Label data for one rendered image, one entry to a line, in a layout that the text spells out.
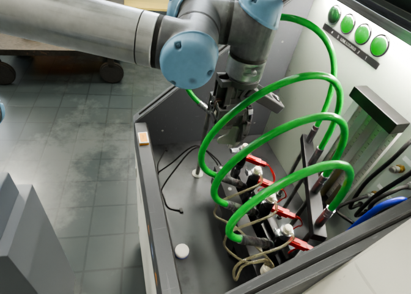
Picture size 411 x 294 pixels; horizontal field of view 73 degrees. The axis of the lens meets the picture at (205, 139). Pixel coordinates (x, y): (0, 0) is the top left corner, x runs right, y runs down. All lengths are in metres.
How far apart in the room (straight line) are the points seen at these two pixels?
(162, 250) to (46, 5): 0.54
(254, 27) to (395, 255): 0.40
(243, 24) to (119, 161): 1.77
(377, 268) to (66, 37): 0.54
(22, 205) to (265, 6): 0.88
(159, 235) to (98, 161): 1.49
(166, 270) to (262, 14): 0.56
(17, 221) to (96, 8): 0.74
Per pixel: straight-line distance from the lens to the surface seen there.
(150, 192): 0.81
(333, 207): 0.62
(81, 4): 0.43
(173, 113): 1.01
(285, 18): 0.66
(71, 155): 2.26
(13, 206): 1.05
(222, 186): 0.81
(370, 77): 0.80
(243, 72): 0.55
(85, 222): 1.90
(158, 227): 0.75
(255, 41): 0.52
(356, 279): 0.54
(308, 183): 0.74
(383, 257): 0.50
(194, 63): 0.37
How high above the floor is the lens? 1.61
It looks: 43 degrees down
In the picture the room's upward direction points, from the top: 11 degrees clockwise
